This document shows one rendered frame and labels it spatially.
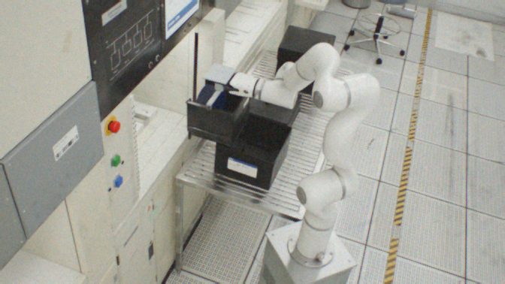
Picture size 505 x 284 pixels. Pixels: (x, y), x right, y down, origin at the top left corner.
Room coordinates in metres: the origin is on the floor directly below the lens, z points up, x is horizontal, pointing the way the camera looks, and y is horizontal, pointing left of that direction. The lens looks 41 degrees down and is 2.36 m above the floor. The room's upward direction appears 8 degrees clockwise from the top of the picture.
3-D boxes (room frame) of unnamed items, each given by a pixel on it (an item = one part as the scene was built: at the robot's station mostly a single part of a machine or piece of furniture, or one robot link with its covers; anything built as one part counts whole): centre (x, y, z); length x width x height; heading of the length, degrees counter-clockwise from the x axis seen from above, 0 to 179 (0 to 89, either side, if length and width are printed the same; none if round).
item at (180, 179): (2.08, -0.12, 0.38); 1.30 x 0.60 x 0.76; 166
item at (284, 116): (2.06, -0.05, 0.83); 0.29 x 0.29 x 0.13; 75
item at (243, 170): (1.69, -0.01, 0.85); 0.28 x 0.28 x 0.17; 74
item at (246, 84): (1.61, 0.06, 1.25); 0.11 x 0.10 x 0.07; 76
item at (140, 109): (1.75, 0.60, 0.89); 0.22 x 0.21 x 0.04; 76
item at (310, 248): (1.24, -0.29, 0.85); 0.19 x 0.19 x 0.18
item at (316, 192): (1.22, -0.26, 1.07); 0.19 x 0.12 x 0.24; 123
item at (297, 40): (2.47, -0.23, 0.89); 0.29 x 0.29 x 0.25; 80
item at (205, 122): (1.64, 0.16, 1.11); 0.24 x 0.20 x 0.32; 166
